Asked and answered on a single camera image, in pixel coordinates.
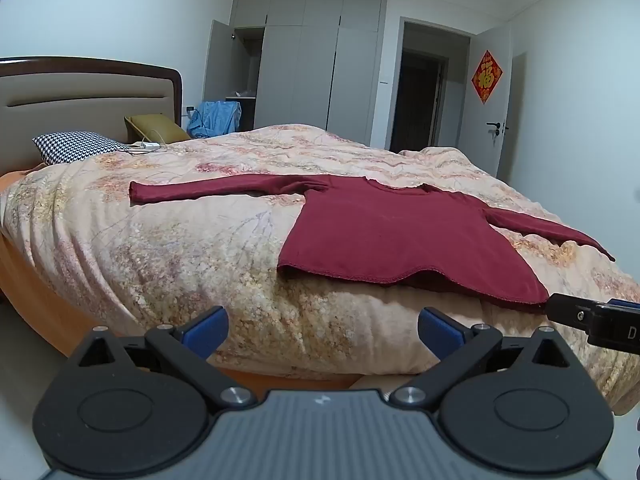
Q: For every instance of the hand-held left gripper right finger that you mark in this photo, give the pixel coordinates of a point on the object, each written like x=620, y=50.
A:
x=441, y=332

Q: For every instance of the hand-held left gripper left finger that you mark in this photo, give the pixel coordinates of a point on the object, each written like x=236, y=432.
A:
x=206, y=331

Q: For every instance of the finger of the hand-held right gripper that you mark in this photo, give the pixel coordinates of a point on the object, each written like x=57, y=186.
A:
x=570, y=312
x=625, y=303

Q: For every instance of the dark red long-sleeve sweater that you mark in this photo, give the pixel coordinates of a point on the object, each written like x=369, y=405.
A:
x=400, y=230

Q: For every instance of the floral quilt bed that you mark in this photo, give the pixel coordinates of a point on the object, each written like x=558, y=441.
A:
x=200, y=260

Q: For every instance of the white room door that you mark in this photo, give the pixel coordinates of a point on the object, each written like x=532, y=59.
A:
x=495, y=160

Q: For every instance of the orange bed sheet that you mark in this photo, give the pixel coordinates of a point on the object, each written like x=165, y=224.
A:
x=30, y=280

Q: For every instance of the olive green pillow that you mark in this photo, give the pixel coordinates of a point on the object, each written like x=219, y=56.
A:
x=155, y=127

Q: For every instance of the blue clothing pile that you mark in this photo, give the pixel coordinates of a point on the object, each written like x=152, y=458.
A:
x=215, y=117

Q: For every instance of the black white houndstooth pillow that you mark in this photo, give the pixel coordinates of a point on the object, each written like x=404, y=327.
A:
x=75, y=145

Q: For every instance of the red diamond door decoration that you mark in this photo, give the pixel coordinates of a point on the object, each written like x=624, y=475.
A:
x=486, y=76

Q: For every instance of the open grey wardrobe door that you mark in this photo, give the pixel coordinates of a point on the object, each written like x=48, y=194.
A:
x=217, y=62

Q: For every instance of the beige padded wooden headboard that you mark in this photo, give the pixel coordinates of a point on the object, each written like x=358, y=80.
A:
x=75, y=95

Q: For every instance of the grey built-in wardrobe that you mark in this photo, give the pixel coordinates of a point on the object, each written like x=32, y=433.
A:
x=310, y=70

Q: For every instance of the grey door frame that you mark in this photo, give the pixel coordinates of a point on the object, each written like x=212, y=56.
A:
x=400, y=85

